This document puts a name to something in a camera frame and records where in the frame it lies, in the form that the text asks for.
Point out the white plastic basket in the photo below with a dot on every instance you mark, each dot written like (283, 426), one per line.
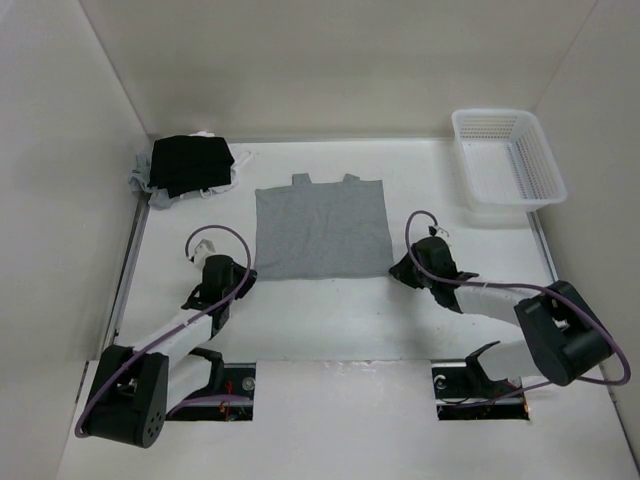
(505, 161)

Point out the grey tank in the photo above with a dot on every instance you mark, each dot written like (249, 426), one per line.
(312, 231)
(139, 181)

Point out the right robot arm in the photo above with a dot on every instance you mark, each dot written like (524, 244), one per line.
(556, 345)

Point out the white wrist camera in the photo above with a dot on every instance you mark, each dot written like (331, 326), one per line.
(437, 231)
(203, 251)

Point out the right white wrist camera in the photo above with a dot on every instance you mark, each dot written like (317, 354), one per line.
(437, 231)

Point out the folded grey tank top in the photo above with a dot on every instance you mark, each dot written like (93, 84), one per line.
(139, 181)

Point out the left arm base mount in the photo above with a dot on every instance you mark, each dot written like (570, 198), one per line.
(203, 387)

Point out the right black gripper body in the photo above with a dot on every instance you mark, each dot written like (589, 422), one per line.
(408, 273)

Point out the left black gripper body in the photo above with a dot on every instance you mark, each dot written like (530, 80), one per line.
(239, 281)

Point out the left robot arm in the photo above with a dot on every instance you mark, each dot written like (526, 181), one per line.
(136, 388)

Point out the folded white tank top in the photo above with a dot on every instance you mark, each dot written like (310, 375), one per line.
(235, 170)

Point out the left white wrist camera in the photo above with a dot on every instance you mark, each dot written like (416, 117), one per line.
(203, 251)

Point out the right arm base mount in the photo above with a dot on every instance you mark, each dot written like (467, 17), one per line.
(463, 391)

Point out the folded black tank top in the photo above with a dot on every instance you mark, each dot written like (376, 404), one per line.
(182, 164)

